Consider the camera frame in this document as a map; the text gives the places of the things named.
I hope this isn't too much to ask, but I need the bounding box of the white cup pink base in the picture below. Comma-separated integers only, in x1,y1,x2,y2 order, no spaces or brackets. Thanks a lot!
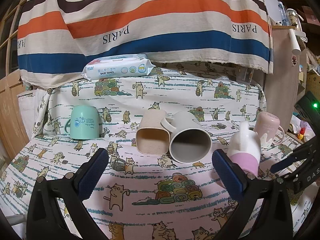
227,121,261,177

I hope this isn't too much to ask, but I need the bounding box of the mint green cup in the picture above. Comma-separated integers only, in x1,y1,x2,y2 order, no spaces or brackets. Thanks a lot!
65,105,100,140

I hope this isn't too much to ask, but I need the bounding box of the beige square cup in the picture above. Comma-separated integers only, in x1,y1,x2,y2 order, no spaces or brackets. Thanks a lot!
136,109,170,155

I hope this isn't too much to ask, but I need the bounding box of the small red yellow toy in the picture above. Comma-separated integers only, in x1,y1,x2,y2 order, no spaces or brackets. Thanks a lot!
297,127,306,140

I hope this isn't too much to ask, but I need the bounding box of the pink drip-pattern mug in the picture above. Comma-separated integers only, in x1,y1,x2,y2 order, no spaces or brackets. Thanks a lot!
253,111,285,148

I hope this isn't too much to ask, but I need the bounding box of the wooden cabinet side panel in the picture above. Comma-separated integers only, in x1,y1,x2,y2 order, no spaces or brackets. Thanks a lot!
264,26,306,130

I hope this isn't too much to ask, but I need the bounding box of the cardboard box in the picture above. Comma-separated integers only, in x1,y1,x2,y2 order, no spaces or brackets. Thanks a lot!
306,72,320,101

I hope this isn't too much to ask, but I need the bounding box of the wooden door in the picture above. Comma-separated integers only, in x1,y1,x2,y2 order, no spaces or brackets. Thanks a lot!
1,0,29,160

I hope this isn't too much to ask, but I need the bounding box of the grey white mug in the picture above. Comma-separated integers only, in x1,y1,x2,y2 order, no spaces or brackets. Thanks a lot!
161,111,212,164

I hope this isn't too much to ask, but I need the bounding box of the cat pattern bed sheet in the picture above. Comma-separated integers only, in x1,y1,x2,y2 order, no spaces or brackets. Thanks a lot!
0,61,316,240

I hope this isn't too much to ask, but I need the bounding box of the baby wipes pack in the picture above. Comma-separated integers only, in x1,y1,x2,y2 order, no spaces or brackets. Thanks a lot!
81,54,155,81

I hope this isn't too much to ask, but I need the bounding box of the glass jar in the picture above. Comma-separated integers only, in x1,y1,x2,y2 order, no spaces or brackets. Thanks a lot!
286,8,304,31

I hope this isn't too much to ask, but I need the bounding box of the clear plastic bottle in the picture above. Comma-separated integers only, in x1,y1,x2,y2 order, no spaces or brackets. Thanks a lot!
278,2,289,26

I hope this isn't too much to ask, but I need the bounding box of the striped Paris cloth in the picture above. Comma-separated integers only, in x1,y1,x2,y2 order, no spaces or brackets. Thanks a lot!
17,0,273,88

